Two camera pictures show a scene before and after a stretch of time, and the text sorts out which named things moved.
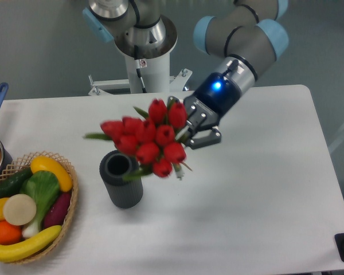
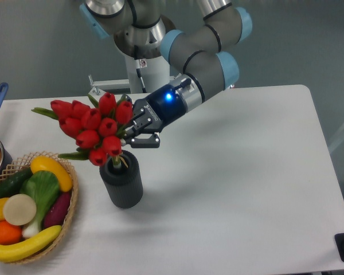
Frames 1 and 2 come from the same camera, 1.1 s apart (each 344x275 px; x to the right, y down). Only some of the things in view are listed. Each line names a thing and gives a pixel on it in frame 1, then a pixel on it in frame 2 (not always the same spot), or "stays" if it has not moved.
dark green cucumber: x=10 y=186 stays
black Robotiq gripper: x=216 y=95 to x=163 y=106
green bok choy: x=43 y=187 stays
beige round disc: x=19 y=209 stays
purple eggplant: x=57 y=213 stays
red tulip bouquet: x=152 y=137 to x=96 y=128
